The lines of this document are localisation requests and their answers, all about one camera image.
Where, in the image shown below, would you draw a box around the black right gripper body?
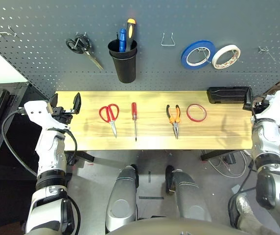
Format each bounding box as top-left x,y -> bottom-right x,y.
243,102 -> 263,111

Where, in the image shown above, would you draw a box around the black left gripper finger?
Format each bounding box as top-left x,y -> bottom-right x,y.
48,93 -> 59,110
71,92 -> 82,115

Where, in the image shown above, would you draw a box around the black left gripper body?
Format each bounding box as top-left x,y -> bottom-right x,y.
50,105 -> 79,125

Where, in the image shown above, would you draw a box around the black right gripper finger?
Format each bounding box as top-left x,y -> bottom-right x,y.
245,86 -> 254,104

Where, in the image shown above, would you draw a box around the red-handled scissors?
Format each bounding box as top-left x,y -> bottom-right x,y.
98,103 -> 120,139

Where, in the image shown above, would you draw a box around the red tape roll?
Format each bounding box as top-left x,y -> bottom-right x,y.
186,103 -> 208,122

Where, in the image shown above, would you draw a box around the red-handled screwdriver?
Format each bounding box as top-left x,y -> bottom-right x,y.
131,102 -> 139,142

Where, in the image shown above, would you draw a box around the orange black needle-nose pliers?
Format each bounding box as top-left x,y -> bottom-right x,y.
165,104 -> 182,141

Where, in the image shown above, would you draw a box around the black flat tool case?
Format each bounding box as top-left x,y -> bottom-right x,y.
207,86 -> 252,104

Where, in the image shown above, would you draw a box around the black table leg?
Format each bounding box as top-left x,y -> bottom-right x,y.
65,150 -> 95,163
200,149 -> 239,162

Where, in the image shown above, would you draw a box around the black cabinet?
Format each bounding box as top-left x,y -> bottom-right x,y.
0,82 -> 49,172

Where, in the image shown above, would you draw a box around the white tape roll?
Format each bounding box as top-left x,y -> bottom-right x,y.
211,44 -> 241,71

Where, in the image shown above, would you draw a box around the black power adapter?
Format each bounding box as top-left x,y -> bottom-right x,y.
224,152 -> 237,165

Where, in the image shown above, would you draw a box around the black plastic cup holder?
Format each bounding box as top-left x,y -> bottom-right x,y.
107,38 -> 139,84

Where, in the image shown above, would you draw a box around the blue tape roll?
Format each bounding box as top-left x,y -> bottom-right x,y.
181,40 -> 216,70

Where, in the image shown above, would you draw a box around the orange black screwdriver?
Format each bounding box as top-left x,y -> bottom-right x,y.
125,18 -> 137,52

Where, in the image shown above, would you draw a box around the silver left robot leg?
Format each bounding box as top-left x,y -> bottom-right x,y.
105,164 -> 140,233

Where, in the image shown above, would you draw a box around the silver robot leg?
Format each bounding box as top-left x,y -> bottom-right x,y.
165,165 -> 213,223
105,164 -> 140,233

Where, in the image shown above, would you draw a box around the worn grey sneaker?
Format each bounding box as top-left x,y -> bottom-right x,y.
234,194 -> 254,221

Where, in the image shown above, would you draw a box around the silver right robot leg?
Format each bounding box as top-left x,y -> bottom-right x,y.
165,165 -> 213,223

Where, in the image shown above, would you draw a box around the khaki trouser leg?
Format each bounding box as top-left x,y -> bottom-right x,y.
236,210 -> 280,235

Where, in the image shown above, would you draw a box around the grey robot torso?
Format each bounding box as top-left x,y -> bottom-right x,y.
107,217 -> 251,235

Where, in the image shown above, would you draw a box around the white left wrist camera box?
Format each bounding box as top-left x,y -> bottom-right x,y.
23,100 -> 71,131

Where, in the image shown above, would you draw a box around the black-handled scissors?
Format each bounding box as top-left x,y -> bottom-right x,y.
65,32 -> 105,71

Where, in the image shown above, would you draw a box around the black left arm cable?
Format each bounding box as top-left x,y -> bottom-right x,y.
1,107 -> 39,178

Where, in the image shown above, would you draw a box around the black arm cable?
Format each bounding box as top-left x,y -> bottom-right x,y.
1,107 -> 39,178
228,94 -> 269,229

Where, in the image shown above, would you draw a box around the white floor cables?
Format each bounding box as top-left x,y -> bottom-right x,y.
203,150 -> 251,180

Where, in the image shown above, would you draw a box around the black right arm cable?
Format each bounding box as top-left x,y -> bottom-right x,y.
228,94 -> 269,229

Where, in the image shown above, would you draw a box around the blue-handled screwdriver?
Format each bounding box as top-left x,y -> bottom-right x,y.
117,28 -> 127,53

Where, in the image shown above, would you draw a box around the wire pliers holder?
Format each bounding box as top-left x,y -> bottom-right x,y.
160,32 -> 176,47

